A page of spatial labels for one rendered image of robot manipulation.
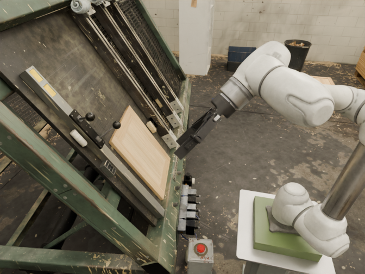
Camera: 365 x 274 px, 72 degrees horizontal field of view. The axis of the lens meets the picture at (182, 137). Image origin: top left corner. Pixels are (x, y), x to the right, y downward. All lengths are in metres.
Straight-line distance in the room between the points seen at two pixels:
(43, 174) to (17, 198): 2.19
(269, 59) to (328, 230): 0.88
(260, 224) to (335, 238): 0.40
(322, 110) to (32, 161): 0.89
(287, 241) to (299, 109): 1.05
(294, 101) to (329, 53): 6.34
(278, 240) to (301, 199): 0.27
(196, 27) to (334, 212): 4.40
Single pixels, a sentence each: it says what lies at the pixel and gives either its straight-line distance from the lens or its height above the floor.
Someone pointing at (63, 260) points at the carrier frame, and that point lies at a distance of 1.57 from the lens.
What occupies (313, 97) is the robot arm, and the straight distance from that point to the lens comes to 0.63.
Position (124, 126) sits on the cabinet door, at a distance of 1.46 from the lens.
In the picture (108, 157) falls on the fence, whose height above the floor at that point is 1.31.
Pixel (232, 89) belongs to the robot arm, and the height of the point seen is 1.76.
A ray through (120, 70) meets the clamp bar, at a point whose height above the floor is 1.49.
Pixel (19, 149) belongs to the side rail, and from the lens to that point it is 0.99.
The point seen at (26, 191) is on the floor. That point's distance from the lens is 3.25.
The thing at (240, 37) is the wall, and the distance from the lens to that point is 6.61.
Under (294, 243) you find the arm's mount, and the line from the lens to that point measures 1.58.
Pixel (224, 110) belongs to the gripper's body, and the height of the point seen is 1.70.
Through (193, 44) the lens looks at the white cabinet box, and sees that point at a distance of 5.30.
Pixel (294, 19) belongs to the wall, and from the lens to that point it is 6.60.
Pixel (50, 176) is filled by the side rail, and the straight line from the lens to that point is 1.02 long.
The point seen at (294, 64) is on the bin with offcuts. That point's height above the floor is 0.27.
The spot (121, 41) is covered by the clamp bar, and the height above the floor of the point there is 1.59.
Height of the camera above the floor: 2.07
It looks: 36 degrees down
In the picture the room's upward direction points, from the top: straight up
